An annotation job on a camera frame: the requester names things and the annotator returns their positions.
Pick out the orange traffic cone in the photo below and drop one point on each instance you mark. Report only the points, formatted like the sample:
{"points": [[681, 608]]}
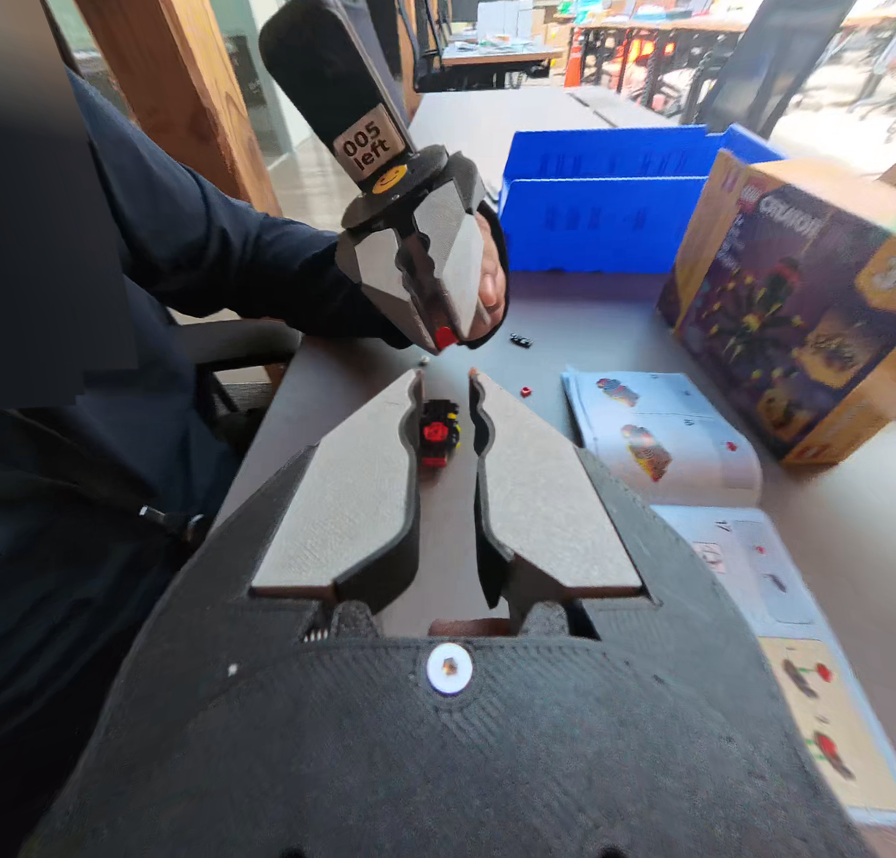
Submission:
{"points": [[574, 60]]}

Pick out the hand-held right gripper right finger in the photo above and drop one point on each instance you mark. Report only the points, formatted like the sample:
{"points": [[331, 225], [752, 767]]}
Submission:
{"points": [[553, 515]]}

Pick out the black red lego model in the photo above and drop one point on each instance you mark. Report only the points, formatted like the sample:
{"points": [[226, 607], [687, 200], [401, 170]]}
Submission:
{"points": [[439, 432]]}

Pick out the person's left forearm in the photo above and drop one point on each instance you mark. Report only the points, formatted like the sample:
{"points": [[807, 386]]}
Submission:
{"points": [[280, 277]]}

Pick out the person's left hand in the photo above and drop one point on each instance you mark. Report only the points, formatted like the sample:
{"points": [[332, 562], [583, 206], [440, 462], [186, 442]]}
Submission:
{"points": [[493, 277]]}

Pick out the pale yellow instruction sheet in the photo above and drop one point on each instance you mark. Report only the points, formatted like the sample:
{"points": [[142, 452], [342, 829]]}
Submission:
{"points": [[833, 725]]}

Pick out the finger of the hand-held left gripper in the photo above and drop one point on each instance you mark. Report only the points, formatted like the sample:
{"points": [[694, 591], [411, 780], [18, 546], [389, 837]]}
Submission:
{"points": [[455, 242], [381, 277]]}

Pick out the small red lego piece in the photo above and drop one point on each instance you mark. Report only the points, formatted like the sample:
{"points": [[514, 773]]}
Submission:
{"points": [[446, 338]]}

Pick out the wooden side table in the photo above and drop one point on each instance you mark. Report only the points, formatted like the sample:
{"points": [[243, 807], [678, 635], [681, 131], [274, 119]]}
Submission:
{"points": [[500, 56]]}

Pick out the black office chair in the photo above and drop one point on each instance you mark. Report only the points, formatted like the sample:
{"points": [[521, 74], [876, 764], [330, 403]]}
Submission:
{"points": [[420, 46]]}

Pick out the wooden pillar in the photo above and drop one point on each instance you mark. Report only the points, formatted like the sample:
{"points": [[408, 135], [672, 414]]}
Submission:
{"points": [[182, 74]]}

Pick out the white blue instruction leaflet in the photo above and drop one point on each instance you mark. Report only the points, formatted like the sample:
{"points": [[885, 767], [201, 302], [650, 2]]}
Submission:
{"points": [[749, 571]]}

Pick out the long wooden workbench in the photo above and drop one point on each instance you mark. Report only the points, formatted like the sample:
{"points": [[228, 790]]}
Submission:
{"points": [[700, 28]]}

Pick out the blue plastic bin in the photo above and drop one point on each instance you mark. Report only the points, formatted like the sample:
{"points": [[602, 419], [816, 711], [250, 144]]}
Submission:
{"points": [[602, 151], [602, 224]]}

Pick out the purple yellow lego box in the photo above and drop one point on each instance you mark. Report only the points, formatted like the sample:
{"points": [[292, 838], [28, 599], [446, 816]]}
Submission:
{"points": [[784, 312]]}

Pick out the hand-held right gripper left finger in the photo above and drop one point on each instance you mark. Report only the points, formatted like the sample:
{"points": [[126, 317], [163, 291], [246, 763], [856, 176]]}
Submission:
{"points": [[343, 515]]}

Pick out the black chair armrest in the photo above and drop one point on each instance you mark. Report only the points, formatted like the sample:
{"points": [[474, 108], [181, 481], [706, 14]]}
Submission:
{"points": [[238, 347]]}

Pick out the lego instruction booklet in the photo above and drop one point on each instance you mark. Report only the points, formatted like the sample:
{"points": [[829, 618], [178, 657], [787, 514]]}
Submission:
{"points": [[665, 438]]}

